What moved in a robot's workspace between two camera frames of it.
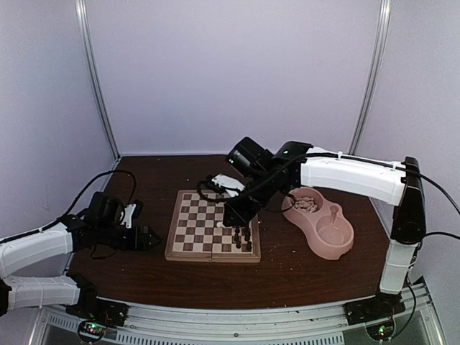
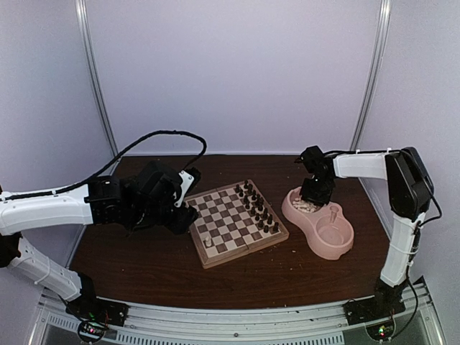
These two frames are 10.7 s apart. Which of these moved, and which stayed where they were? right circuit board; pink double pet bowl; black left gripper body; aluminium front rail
Moved: black left gripper body
Stayed: aluminium front rail; right circuit board; pink double pet bowl
